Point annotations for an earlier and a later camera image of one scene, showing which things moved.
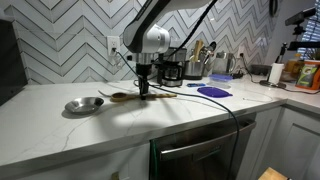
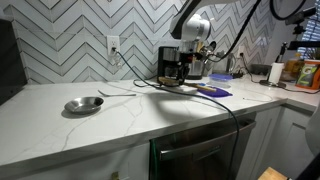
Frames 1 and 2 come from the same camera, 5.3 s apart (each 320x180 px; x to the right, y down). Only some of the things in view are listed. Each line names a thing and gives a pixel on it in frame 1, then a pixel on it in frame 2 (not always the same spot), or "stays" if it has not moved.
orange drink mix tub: (309, 75) stays
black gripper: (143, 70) → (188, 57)
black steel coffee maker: (170, 68) stays
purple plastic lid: (213, 92) stays
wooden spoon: (126, 97) → (177, 82)
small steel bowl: (84, 104) stays
